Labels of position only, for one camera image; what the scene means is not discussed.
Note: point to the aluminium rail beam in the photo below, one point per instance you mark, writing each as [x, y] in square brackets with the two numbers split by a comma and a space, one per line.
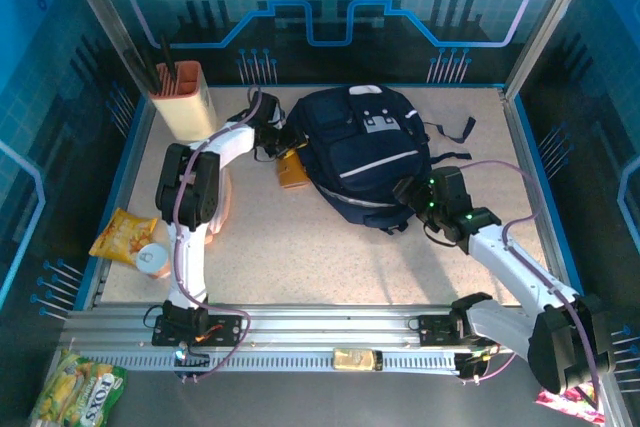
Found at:
[325, 327]

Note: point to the purple Fox's candy bag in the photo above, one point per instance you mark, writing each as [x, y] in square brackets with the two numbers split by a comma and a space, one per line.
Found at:
[550, 399]

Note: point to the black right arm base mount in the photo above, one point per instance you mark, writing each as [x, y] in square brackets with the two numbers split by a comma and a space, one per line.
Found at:
[435, 329]

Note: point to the orange pull-tab can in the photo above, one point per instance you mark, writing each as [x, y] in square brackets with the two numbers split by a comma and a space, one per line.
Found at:
[152, 259]

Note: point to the yellow snack bag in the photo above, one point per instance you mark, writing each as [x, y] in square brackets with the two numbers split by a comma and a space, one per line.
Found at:
[120, 237]

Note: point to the green Fox's candy bag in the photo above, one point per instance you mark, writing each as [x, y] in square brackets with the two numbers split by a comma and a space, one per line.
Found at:
[75, 392]

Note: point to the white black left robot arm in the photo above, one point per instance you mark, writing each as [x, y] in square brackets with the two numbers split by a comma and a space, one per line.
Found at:
[190, 257]

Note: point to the navy blue backpack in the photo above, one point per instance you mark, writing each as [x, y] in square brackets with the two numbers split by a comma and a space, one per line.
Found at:
[360, 157]

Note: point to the orange leather wallet case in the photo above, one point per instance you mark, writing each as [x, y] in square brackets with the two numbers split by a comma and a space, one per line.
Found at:
[292, 174]

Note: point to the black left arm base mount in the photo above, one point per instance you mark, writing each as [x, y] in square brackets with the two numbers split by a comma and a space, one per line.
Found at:
[225, 329]

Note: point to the pink pencil pouch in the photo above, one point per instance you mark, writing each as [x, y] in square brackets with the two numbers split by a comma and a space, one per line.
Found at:
[222, 197]

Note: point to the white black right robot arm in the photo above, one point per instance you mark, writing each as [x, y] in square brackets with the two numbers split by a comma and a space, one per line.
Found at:
[520, 267]

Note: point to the small yellow bottle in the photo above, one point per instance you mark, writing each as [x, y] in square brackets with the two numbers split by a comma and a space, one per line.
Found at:
[352, 359]

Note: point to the black connector box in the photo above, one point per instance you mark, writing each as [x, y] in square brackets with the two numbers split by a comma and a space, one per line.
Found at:
[192, 361]
[470, 366]

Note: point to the black stick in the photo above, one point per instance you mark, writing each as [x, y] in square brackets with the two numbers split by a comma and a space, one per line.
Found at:
[151, 69]
[167, 59]
[140, 72]

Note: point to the cream holder orange rim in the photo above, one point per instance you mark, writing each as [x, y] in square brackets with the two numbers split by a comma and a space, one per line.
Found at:
[185, 112]

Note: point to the aluminium frame post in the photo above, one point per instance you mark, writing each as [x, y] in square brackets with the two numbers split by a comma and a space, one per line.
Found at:
[102, 12]
[559, 12]

